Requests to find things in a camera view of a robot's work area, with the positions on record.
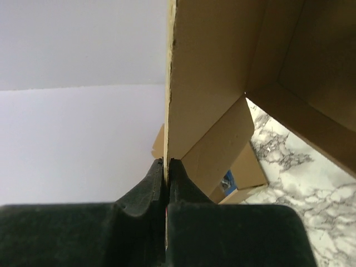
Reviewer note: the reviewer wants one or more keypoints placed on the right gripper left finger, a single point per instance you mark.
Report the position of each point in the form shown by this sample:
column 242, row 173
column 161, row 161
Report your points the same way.
column 126, row 232

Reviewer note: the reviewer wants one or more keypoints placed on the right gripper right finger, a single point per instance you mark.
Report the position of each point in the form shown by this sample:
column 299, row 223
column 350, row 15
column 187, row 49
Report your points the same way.
column 202, row 233

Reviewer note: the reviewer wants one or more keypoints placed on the brown cardboard express box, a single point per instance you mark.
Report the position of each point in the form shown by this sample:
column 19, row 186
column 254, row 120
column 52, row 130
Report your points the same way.
column 158, row 146

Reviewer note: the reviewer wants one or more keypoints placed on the taped brown cardboard box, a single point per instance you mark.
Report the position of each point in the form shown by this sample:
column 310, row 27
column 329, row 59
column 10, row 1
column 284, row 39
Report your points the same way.
column 294, row 59

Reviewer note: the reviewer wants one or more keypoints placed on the blue blister pack item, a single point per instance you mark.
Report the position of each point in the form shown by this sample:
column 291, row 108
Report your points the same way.
column 228, row 183

